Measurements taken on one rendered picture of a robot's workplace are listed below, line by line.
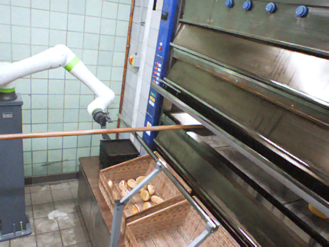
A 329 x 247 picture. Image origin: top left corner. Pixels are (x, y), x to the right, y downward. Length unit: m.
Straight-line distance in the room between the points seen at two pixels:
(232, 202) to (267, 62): 0.78
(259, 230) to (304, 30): 0.97
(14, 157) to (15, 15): 1.18
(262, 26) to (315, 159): 0.68
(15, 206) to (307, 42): 2.33
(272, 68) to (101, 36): 1.86
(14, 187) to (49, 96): 0.93
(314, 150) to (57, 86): 2.30
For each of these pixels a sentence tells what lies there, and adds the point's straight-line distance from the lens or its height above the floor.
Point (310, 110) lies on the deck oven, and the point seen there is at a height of 1.67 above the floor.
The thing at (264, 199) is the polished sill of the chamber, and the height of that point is 1.17.
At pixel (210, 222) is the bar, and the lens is 1.23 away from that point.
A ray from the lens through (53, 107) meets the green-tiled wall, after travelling 2.95.
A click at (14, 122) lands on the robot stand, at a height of 1.04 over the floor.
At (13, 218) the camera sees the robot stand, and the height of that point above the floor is 0.18.
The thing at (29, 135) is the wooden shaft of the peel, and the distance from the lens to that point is 1.68.
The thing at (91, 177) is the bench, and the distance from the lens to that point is 2.41.
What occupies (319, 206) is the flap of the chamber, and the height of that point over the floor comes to 1.41.
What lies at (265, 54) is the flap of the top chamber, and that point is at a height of 1.83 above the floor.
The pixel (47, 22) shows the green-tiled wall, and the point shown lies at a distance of 2.76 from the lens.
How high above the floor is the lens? 1.94
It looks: 22 degrees down
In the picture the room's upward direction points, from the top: 10 degrees clockwise
